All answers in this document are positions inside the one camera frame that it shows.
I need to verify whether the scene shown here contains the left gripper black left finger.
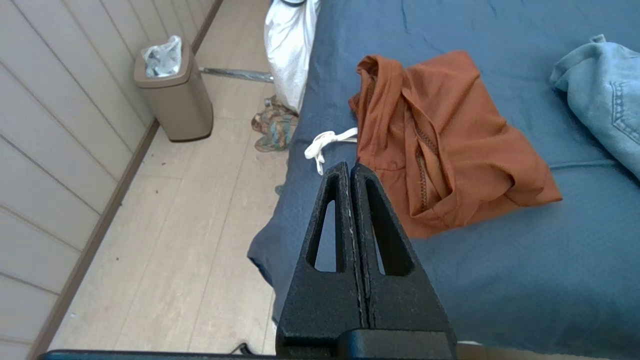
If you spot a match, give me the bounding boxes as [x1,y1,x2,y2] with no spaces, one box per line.
[276,161,363,359]

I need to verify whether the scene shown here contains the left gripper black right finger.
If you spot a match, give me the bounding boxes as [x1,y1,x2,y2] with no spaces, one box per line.
[351,160,458,359]

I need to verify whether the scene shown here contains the brown shorts with white print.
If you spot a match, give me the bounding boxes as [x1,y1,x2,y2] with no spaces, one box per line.
[304,50,564,240]

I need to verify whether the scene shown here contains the light blue denim shorts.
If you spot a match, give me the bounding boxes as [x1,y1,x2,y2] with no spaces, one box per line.
[550,34,640,182]

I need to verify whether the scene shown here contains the bed with blue sheet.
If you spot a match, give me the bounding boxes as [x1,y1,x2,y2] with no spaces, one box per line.
[247,0,640,360]

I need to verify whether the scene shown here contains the green patterned fabric item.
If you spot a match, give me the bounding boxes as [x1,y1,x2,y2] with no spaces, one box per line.
[251,95,300,153]

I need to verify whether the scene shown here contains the brown trash bin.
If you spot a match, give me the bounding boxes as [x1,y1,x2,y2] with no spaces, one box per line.
[133,35,215,143]

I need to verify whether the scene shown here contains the thin metal rod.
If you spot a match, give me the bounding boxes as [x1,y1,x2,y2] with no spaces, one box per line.
[199,67,275,84]

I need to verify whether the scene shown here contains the clear plastic bag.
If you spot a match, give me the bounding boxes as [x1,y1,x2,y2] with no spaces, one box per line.
[144,35,183,79]

